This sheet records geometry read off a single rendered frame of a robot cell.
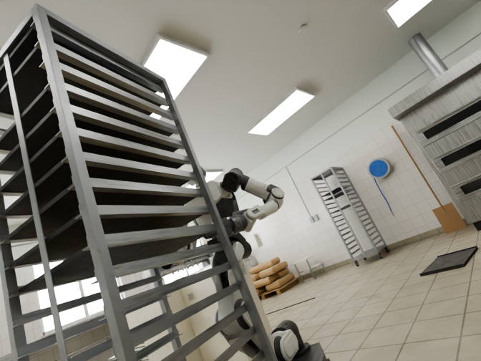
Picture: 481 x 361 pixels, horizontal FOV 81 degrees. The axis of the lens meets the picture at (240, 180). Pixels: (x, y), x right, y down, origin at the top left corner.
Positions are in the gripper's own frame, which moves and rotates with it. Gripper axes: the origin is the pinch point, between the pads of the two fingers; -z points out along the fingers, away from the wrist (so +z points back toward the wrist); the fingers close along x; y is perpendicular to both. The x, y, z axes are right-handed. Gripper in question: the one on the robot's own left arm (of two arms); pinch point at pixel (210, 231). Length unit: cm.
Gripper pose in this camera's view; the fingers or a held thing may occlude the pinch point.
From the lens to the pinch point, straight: 134.1
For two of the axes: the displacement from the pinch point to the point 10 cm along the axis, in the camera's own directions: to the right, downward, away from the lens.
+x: -3.8, -8.8, 2.9
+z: 8.0, -1.6, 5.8
